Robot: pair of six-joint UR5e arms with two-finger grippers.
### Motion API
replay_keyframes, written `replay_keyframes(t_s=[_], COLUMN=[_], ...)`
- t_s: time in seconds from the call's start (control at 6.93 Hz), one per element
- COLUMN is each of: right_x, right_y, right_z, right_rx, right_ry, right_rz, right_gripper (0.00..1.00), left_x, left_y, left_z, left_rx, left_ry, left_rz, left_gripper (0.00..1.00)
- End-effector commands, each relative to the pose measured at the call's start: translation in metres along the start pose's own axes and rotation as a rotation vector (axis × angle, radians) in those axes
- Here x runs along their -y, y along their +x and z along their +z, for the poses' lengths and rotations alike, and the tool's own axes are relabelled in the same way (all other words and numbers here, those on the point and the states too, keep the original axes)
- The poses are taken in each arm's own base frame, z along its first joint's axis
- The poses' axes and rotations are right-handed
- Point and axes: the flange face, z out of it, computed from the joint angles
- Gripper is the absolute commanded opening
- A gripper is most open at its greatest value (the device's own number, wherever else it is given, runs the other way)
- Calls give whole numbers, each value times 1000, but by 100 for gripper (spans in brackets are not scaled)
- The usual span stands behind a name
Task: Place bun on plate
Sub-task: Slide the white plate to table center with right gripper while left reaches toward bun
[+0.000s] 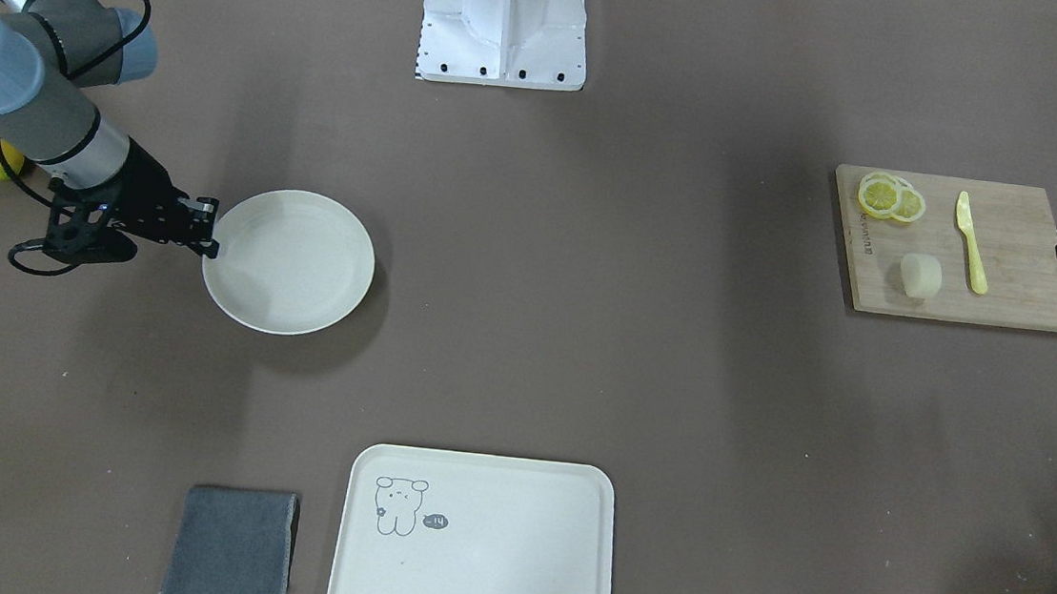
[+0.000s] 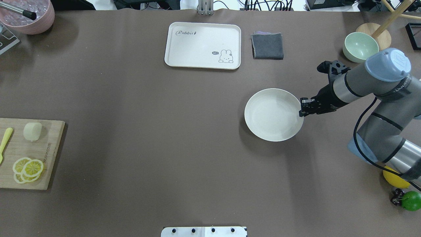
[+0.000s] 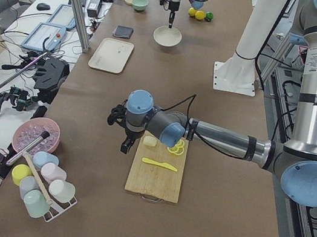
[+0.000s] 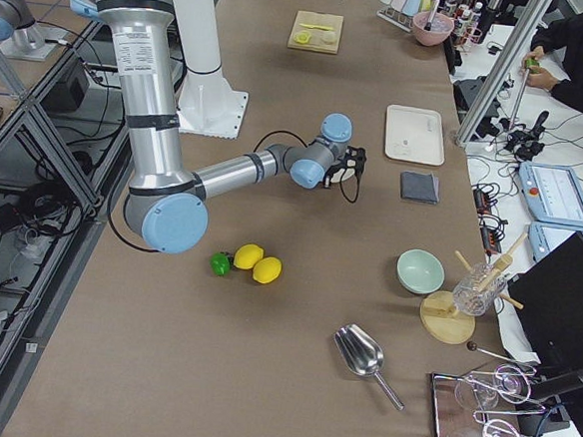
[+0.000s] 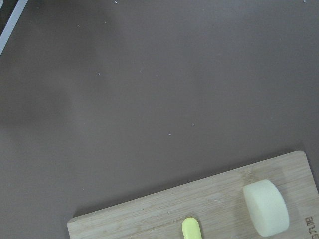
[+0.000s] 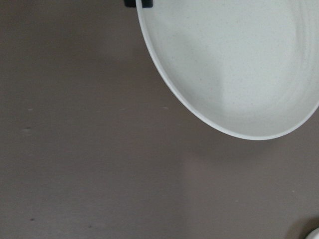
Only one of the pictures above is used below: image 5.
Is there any white steamed bun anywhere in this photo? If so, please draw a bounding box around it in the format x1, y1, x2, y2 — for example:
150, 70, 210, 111
243, 179, 290, 237

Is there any yellow plastic knife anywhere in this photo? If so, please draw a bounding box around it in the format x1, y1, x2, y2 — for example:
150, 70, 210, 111
181, 217, 202, 239

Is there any wooden cutting board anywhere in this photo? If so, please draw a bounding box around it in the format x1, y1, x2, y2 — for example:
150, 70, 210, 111
67, 151, 319, 239

